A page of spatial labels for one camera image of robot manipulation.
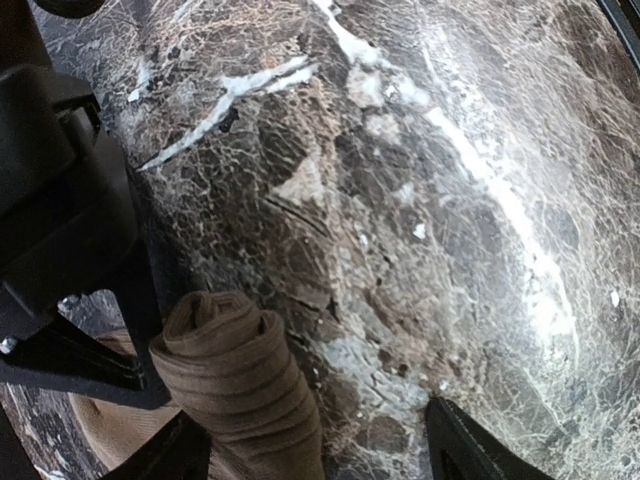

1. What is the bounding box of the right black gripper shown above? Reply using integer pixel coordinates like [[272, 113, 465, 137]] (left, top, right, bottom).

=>
[[1, 1, 138, 340]]

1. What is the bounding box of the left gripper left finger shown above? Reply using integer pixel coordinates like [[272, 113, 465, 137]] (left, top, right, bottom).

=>
[[103, 412, 211, 480]]

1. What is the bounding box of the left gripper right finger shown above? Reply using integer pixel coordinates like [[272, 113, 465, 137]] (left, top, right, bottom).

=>
[[425, 397, 551, 480]]

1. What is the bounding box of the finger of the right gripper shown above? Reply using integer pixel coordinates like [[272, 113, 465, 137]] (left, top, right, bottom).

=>
[[1, 170, 169, 410]]

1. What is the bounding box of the tan brown sock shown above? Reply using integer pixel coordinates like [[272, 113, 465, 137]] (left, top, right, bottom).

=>
[[69, 291, 325, 479]]

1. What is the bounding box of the black front rail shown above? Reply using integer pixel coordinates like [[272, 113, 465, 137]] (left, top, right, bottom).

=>
[[597, 0, 639, 62]]

